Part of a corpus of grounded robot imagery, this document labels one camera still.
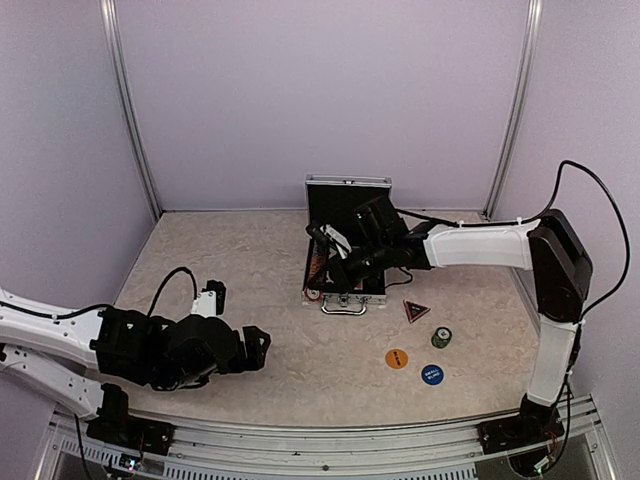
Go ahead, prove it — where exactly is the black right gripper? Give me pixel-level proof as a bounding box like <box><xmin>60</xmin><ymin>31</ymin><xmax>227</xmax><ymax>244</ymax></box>
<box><xmin>307</xmin><ymin>237</ymin><xmax>392</xmax><ymax>295</ymax></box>

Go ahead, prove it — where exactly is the aluminium poker set case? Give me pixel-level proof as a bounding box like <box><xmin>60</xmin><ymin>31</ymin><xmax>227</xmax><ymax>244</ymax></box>
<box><xmin>301</xmin><ymin>174</ymin><xmax>392</xmax><ymax>316</ymax></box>

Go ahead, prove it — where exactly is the green poker chip stack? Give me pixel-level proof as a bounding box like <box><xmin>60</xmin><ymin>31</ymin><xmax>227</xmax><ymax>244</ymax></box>
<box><xmin>431</xmin><ymin>326</ymin><xmax>453</xmax><ymax>349</ymax></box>

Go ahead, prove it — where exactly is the red poker chip stack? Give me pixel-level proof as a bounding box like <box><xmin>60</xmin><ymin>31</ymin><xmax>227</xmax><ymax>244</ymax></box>
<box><xmin>305</xmin><ymin>288</ymin><xmax>322</xmax><ymax>302</ymax></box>

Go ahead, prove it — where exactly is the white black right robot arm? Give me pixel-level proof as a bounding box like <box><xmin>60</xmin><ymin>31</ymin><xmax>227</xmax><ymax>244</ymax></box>
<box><xmin>306</xmin><ymin>197</ymin><xmax>625</xmax><ymax>451</ymax></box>

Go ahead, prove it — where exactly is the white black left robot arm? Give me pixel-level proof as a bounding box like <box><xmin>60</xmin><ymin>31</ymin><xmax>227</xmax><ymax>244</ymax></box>
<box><xmin>1</xmin><ymin>280</ymin><xmax>271</xmax><ymax>393</ymax></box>

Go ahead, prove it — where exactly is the right chip row in case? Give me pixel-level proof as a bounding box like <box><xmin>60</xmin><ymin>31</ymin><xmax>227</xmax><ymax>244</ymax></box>
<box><xmin>363</xmin><ymin>272</ymin><xmax>385</xmax><ymax>291</ymax></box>

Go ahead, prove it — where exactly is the black red triangular dealer button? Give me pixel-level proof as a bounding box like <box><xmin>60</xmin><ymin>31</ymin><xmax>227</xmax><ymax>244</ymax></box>
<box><xmin>403</xmin><ymin>300</ymin><xmax>431</xmax><ymax>324</ymax></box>

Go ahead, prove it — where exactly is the orange big blind button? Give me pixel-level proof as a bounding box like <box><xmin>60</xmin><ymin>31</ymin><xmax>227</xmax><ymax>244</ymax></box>
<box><xmin>385</xmin><ymin>349</ymin><xmax>409</xmax><ymax>370</ymax></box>

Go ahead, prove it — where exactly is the blue small blind button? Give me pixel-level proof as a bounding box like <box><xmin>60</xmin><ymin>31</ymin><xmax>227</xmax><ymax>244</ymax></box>
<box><xmin>421</xmin><ymin>364</ymin><xmax>444</xmax><ymax>386</ymax></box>

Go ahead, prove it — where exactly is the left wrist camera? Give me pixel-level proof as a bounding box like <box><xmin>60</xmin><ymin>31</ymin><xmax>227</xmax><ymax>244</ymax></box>
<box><xmin>191</xmin><ymin>279</ymin><xmax>227</xmax><ymax>317</ymax></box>

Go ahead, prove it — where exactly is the front aluminium rail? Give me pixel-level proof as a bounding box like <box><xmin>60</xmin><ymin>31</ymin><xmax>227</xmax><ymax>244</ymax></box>
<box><xmin>29</xmin><ymin>396</ymin><xmax>619</xmax><ymax>479</ymax></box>

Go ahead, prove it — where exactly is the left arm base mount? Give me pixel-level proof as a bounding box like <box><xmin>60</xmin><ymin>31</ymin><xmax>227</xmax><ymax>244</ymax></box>
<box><xmin>87</xmin><ymin>415</ymin><xmax>175</xmax><ymax>456</ymax></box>

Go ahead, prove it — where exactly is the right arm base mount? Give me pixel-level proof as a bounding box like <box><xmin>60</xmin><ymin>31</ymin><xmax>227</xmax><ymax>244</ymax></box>
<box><xmin>477</xmin><ymin>416</ymin><xmax>528</xmax><ymax>455</ymax></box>

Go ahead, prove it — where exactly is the right aluminium frame post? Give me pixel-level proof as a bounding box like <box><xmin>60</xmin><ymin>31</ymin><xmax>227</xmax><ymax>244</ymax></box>
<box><xmin>483</xmin><ymin>0</ymin><xmax>544</xmax><ymax>219</ymax></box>

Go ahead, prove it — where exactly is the aluminium frame post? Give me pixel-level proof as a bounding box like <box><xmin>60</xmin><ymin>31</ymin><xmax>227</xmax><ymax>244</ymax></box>
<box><xmin>99</xmin><ymin>0</ymin><xmax>163</xmax><ymax>221</ymax></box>
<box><xmin>483</xmin><ymin>0</ymin><xmax>544</xmax><ymax>219</ymax></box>

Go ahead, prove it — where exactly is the left aluminium frame post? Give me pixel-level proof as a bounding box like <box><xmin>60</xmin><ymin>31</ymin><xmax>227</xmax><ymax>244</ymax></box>
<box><xmin>99</xmin><ymin>0</ymin><xmax>163</xmax><ymax>221</ymax></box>

